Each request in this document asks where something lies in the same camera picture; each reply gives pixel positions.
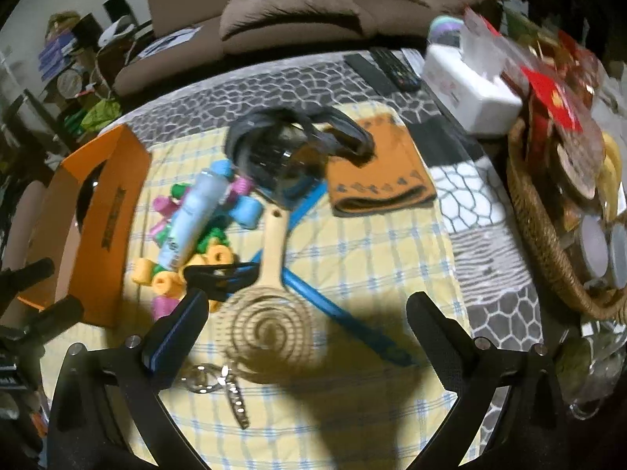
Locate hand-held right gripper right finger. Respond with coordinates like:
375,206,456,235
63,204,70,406
406,291,584,470

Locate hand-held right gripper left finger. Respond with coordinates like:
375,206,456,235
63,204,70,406
46,289,211,470

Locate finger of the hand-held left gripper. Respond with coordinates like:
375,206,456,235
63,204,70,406
20,298,85,341
0,258,56,299

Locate black hair clip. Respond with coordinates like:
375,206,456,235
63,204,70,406
182,262,260,302

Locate metal nail clipper keyring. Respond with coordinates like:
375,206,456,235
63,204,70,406
181,362,252,430

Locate orange cardboard box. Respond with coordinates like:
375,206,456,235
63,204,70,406
17,124,152,328

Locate wooden hairbrush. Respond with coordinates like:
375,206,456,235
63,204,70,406
216,206,326,385

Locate grey patchwork tablecloth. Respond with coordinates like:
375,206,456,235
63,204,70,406
98,49,544,353

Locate long blue plastic stick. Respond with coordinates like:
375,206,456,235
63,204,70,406
280,270,417,367

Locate yellow checkered cloth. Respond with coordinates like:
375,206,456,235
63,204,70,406
112,100,491,470

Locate pile of colourful hair rollers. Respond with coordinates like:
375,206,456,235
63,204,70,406
130,159,263,321

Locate white spray bottle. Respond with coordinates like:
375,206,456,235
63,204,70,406
156,166,231,272

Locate wicker basket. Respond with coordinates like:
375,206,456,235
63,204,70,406
507,117,627,324

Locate glass bowl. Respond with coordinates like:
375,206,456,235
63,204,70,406
553,323,627,419

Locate green plastic bag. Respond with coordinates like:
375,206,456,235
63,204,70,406
81,98,121,133

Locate orange folded cloth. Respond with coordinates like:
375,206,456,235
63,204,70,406
326,114,438,217

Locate round metal tin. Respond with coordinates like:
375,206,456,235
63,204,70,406
580,215,627,289

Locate round clock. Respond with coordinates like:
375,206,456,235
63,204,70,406
59,69,84,99

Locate glass jar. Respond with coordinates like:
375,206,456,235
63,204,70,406
225,108,378,206

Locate pile of snack packets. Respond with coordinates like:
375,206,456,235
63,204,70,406
509,24,627,236

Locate black fabric headband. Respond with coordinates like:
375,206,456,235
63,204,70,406
225,105,377,167

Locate stack of blue books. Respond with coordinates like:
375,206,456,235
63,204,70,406
39,34,79,79

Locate white tissue box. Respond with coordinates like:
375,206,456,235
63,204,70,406
422,44,524,135

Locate white helmet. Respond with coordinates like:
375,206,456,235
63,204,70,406
98,17,135,47

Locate black remote control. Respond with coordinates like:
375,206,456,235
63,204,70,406
344,54,397,96
370,48,422,91

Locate red paper envelope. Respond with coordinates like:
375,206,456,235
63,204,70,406
522,66,596,133

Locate white papers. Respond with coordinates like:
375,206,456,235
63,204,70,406
140,27,201,60

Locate clear plastic bag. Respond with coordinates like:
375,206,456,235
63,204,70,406
463,7,505,79

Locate iridescent plastic container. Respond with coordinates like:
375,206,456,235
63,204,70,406
428,16,466,47

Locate brown sofa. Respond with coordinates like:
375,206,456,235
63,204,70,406
115,0,510,99

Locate large brown cushion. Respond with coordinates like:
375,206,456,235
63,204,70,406
219,0,378,42

